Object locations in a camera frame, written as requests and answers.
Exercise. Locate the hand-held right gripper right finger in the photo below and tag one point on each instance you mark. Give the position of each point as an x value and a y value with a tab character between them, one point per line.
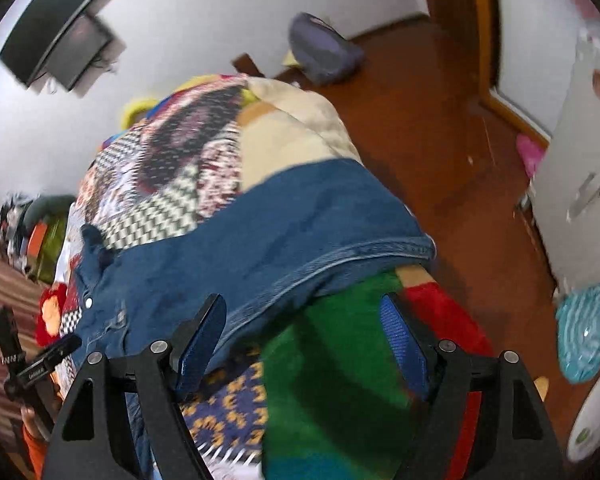
405	347

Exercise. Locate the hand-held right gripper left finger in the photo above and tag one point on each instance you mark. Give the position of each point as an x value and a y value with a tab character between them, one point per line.
199	347

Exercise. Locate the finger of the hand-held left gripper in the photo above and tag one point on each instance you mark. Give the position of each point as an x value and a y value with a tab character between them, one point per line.
55	352

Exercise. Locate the blue denim jeans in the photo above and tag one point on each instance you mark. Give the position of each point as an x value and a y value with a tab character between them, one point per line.
260	240

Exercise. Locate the person's left forearm orange sleeve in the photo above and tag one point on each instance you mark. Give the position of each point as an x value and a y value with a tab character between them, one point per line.
36	447

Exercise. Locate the pile of mixed clothes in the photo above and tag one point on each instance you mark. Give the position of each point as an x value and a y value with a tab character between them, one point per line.
35	235

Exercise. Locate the striped red curtain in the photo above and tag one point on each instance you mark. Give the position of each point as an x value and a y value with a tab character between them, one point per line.
0	330

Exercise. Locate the red plush toy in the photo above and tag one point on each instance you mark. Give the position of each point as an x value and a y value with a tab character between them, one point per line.
50	312

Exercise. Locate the green and red fleece blanket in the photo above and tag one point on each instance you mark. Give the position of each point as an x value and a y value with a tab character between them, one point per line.
350	385

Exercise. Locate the patchwork printed quilt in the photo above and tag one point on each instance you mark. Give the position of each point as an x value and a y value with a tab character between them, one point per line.
165	170

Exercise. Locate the teal striped cloth bag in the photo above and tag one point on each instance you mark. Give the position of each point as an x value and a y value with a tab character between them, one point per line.
587	330

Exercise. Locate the white floor fan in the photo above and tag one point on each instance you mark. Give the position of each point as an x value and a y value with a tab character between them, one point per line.
595	420

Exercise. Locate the pink slipper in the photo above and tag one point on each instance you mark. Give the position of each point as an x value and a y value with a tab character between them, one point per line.
530	152

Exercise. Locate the beige fleece blanket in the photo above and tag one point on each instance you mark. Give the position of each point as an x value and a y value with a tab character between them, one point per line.
295	130

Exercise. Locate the bright yellow cloth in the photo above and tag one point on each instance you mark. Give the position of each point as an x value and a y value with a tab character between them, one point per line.
137	107

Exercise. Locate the small dark wooden stool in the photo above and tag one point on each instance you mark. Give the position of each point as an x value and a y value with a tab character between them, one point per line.
245	65

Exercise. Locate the grey purple backpack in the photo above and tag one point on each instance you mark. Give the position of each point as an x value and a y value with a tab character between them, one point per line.
322	50

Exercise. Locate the small black wall screen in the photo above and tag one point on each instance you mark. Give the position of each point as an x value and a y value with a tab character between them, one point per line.
82	50

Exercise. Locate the wooden door frame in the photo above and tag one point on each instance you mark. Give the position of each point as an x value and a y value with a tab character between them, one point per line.
485	30

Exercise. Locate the large black wall screen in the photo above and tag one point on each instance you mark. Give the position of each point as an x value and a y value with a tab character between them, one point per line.
50	20

